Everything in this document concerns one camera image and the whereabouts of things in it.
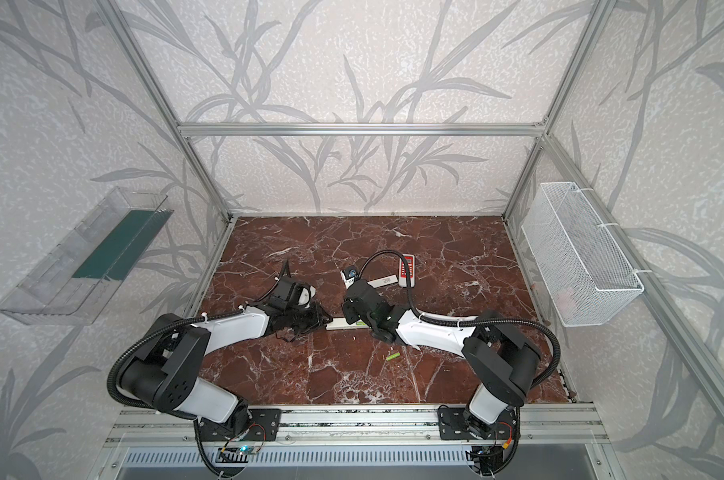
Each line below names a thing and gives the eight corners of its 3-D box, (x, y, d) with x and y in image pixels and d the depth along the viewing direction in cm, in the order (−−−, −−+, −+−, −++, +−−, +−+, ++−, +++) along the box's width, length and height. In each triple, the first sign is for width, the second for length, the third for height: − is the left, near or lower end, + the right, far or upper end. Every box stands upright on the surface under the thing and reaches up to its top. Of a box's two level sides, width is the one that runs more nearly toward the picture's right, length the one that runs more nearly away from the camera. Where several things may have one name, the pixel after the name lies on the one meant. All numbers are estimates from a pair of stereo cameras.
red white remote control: (398, 287, 102) (399, 284, 101) (397, 257, 110) (397, 254, 109) (416, 287, 102) (416, 284, 101) (413, 257, 110) (414, 254, 109)
